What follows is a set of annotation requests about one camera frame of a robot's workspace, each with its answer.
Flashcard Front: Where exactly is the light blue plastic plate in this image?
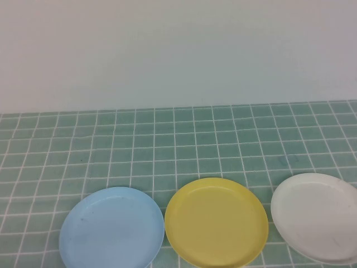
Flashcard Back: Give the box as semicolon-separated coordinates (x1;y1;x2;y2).
59;186;165;268

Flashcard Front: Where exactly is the white plastic plate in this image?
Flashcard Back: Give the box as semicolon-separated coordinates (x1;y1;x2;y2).
270;172;357;265

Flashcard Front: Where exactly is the green white-checked tablecloth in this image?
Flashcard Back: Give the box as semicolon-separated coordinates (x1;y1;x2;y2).
0;100;357;268

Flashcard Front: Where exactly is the yellow plastic plate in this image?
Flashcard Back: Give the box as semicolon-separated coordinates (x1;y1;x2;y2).
164;178;269;268

